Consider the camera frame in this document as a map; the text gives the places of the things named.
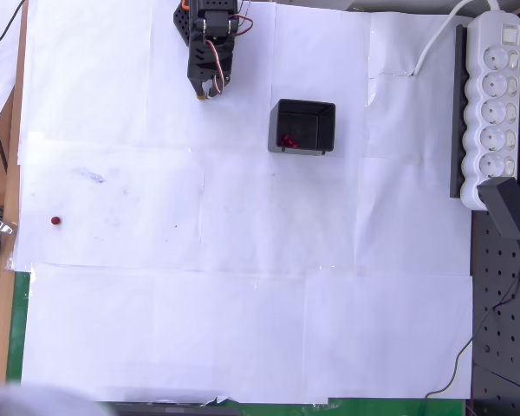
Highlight black box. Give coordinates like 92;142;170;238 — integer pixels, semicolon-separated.
267;98;337;157

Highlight white paper table cover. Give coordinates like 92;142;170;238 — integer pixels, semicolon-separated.
10;0;476;404

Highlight loose white paper sheet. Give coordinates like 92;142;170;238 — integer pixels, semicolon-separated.
0;0;27;146

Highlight white keyboard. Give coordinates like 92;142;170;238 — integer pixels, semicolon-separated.
458;9;520;212

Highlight black power adapter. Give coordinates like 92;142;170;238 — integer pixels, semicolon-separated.
477;176;520;250

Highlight dark flat device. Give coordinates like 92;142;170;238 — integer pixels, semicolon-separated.
107;401;239;416

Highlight blurred grey object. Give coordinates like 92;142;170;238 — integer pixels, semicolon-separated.
0;370;114;416

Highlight black pegboard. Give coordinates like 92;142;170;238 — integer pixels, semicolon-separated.
470;203;520;416

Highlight red white servo wires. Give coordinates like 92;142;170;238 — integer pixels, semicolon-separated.
205;12;255;95

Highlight black rail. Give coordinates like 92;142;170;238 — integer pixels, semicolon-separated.
449;24;469;200

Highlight white power strip cable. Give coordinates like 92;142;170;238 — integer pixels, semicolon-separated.
412;0;504;77

